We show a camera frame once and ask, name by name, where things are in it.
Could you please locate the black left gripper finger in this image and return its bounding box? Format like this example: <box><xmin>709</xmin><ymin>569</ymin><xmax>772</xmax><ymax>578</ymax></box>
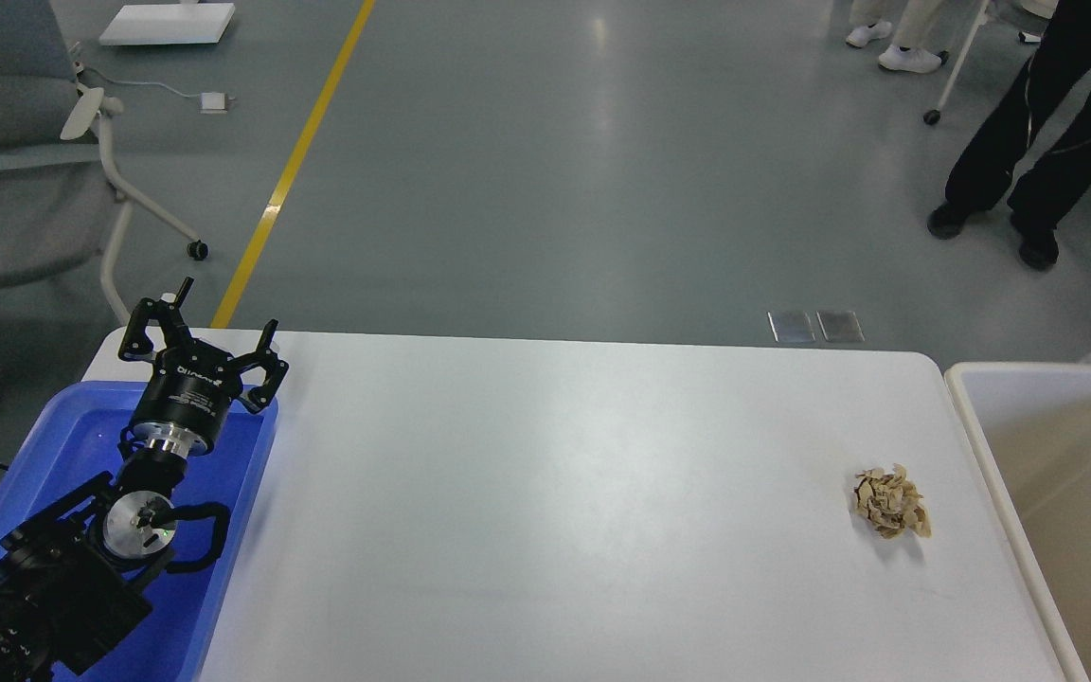
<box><xmin>225</xmin><ymin>319</ymin><xmax>289</xmax><ymax>417</ymax></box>
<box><xmin>118</xmin><ymin>278</ymin><xmax>194</xmax><ymax>363</ymax></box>

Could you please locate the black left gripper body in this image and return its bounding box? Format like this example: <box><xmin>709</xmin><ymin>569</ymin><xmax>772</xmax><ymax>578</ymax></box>
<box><xmin>129</xmin><ymin>346</ymin><xmax>241</xmax><ymax>455</ymax></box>

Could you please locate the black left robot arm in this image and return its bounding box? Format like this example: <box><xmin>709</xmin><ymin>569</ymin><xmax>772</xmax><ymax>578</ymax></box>
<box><xmin>0</xmin><ymin>278</ymin><xmax>289</xmax><ymax>681</ymax></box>

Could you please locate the blue plastic bin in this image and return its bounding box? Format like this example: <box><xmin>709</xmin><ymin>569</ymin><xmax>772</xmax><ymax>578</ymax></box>
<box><xmin>0</xmin><ymin>381</ymin><xmax>278</xmax><ymax>681</ymax></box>

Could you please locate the grey office chair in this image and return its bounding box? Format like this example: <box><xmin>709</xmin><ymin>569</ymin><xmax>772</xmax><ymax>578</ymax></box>
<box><xmin>0</xmin><ymin>1</ymin><xmax>209</xmax><ymax>322</ymax></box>

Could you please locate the left metal floor plate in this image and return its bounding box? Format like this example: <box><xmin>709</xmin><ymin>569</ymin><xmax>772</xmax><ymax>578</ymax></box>
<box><xmin>769</xmin><ymin>311</ymin><xmax>815</xmax><ymax>345</ymax></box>

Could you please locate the metal floor plate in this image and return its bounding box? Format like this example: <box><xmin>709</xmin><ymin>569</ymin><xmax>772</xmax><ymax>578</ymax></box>
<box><xmin>769</xmin><ymin>311</ymin><xmax>815</xmax><ymax>345</ymax></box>
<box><xmin>815</xmin><ymin>310</ymin><xmax>865</xmax><ymax>344</ymax></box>

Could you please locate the right metal floor plate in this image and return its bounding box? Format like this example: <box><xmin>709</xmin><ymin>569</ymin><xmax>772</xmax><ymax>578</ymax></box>
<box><xmin>815</xmin><ymin>310</ymin><xmax>865</xmax><ymax>344</ymax></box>

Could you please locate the crumpled brown paper ball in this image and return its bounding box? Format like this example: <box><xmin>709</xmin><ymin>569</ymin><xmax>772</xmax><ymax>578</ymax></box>
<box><xmin>853</xmin><ymin>463</ymin><xmax>932</xmax><ymax>539</ymax></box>

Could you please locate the white wheeled stand leg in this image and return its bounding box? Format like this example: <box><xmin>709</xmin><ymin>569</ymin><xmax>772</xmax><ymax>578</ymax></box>
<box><xmin>921</xmin><ymin>1</ymin><xmax>992</xmax><ymax>125</ymax></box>

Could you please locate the person in beige trousers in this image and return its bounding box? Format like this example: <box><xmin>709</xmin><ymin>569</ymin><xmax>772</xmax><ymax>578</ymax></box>
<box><xmin>846</xmin><ymin>1</ymin><xmax>948</xmax><ymax>75</ymax></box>

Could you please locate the white plastic bin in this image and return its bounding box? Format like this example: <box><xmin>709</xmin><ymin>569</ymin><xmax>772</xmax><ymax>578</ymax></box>
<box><xmin>945</xmin><ymin>363</ymin><xmax>1091</xmax><ymax>681</ymax></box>

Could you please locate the person in black trousers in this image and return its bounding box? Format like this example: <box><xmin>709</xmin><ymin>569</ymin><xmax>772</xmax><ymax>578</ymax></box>
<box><xmin>926</xmin><ymin>1</ymin><xmax>1091</xmax><ymax>271</ymax></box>

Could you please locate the white power adapter with cable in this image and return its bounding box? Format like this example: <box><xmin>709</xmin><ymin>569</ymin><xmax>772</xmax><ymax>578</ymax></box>
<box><xmin>74</xmin><ymin>61</ymin><xmax>235</xmax><ymax>113</ymax></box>

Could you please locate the white flat base plate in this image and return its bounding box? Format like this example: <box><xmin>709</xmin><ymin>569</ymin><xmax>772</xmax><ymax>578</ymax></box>
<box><xmin>98</xmin><ymin>1</ymin><xmax>237</xmax><ymax>46</ymax></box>

